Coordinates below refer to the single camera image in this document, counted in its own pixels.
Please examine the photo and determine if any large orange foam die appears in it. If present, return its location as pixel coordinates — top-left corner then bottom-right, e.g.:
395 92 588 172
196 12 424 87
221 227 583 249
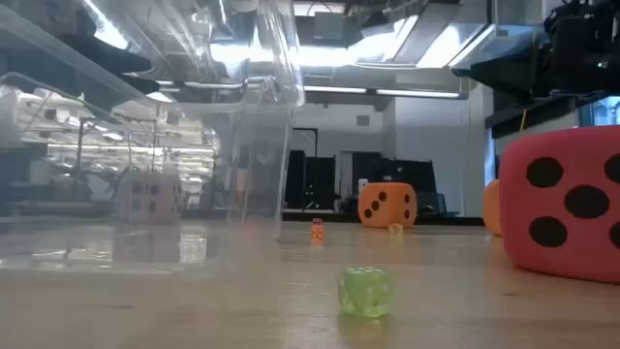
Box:
481 178 503 238
357 181 419 230

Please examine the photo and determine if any clear plastic bin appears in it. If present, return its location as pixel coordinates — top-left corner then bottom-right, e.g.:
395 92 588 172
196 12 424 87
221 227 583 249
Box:
0 0 307 272

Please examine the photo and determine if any large pink foam die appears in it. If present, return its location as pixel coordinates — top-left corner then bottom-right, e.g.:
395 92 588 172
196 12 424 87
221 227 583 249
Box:
114 168 184 226

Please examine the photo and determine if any silver ventilation duct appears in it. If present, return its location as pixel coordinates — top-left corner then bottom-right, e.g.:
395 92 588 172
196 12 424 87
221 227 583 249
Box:
338 0 546 74

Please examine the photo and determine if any black computer monitor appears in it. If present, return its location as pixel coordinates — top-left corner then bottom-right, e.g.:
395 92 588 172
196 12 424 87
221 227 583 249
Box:
351 151 438 215

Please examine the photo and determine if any fluorescent ceiling light strip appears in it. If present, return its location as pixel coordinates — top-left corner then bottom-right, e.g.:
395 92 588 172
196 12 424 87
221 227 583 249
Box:
303 85 469 101

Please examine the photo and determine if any small green translucent die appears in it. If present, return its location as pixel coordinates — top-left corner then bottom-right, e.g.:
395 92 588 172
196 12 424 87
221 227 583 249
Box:
337 265 394 319

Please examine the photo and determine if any black cabinet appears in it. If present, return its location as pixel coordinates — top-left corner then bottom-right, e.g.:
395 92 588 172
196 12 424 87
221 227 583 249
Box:
284 127 338 212

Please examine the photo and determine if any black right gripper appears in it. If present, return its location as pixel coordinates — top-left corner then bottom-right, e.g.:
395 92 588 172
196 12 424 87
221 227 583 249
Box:
467 0 620 104

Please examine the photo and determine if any large red foam die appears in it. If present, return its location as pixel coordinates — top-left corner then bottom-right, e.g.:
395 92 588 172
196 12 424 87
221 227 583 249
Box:
498 124 620 285

